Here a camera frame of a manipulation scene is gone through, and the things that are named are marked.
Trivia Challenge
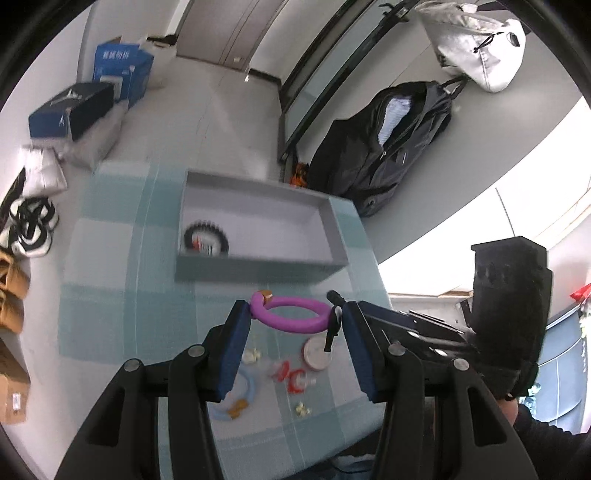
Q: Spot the blue checked tablecloth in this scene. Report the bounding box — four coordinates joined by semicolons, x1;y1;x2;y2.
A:
58;161;393;480

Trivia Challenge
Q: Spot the black framed glass partition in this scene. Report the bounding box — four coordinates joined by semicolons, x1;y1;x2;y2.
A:
278;0;416;162

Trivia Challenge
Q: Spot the grey door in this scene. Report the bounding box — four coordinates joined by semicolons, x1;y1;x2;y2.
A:
177;0;296;70

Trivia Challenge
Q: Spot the brown slipper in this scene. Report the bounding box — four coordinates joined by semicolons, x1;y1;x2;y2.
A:
0;291;26;334
0;249;31;301

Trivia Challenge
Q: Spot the white round pink-rimmed case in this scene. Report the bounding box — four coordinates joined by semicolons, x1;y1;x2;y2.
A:
302;336;340;371

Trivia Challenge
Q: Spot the dark blue shoe box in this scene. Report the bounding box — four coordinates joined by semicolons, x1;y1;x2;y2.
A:
28;82;115;141

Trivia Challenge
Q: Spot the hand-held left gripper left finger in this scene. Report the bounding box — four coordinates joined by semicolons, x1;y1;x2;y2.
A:
54;299;253;480

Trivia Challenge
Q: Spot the light blue ring bracelet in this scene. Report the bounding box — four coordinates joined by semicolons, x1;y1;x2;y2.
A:
210;362;260;422

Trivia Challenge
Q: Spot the grey jewelry box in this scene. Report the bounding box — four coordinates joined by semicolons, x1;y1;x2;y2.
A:
174;170;350;285

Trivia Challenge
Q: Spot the blue carton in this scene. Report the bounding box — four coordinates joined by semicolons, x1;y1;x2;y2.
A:
92;41;155;109

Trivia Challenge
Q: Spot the black white sneaker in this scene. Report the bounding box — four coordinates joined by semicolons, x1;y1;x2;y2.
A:
0;168;28;217
7;198;61;257

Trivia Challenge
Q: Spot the person's right forearm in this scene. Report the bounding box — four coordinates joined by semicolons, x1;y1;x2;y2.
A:
512;404;591;480

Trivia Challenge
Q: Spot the clear plastic bag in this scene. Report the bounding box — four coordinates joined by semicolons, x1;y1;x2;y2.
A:
55;99;130;169

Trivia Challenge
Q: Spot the person's right hand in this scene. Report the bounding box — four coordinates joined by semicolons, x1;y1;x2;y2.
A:
495;398;522;424

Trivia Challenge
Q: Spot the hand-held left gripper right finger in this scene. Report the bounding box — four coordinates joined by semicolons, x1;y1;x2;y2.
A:
341;301;540;480

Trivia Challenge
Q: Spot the silver bag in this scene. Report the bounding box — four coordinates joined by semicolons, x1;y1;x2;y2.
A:
416;0;527;93

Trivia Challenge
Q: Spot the white plastic bag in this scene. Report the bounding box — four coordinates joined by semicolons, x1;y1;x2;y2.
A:
21;145;69;195

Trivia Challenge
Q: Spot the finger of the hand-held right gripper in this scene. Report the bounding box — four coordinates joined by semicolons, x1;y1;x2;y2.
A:
326;289;471;354

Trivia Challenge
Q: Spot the cardboard box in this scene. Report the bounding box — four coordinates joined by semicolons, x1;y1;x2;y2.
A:
0;339;32;424

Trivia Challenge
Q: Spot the black backpack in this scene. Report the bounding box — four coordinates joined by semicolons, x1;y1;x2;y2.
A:
307;80;465;217

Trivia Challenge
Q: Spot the purple ring bracelet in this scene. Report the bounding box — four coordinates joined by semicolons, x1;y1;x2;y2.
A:
250;291;334;334

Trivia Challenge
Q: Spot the striped shirt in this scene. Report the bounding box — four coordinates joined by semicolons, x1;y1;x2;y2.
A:
379;95;411;146

